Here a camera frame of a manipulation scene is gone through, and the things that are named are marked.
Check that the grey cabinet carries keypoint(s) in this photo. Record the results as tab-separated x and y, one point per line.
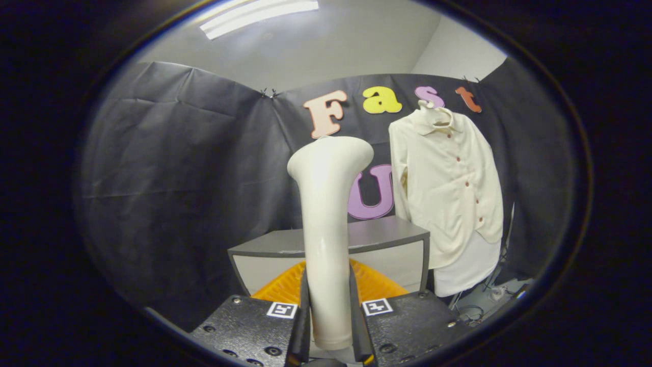
387	234

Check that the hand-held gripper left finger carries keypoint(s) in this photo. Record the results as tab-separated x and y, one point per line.
244	326

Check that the black backdrop cloth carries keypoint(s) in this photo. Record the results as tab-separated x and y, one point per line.
178	178

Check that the white stand pole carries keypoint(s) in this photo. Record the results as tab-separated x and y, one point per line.
510	224

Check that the white clothes hanger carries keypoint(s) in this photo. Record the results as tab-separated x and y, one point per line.
425	104

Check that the cream button-up shirt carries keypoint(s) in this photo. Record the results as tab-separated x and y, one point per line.
443	178

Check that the ceiling light panel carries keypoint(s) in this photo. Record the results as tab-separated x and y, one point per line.
254	15

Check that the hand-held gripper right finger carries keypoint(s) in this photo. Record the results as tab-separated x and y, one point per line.
407	326

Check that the white garment steamer head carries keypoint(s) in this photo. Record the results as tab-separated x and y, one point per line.
326	229

